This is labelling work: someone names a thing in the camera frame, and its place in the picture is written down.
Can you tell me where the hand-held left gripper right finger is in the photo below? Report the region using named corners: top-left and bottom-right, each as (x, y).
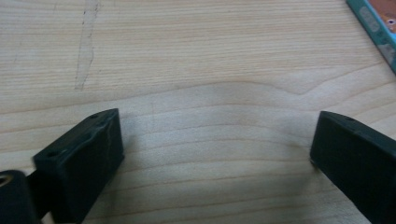
top-left (309, 110), bottom-right (396, 224)

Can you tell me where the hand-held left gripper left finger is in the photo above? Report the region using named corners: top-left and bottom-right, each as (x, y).
top-left (32, 107), bottom-right (126, 224)

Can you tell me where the teal book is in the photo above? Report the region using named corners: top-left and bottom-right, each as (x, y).
top-left (345, 0), bottom-right (396, 76)

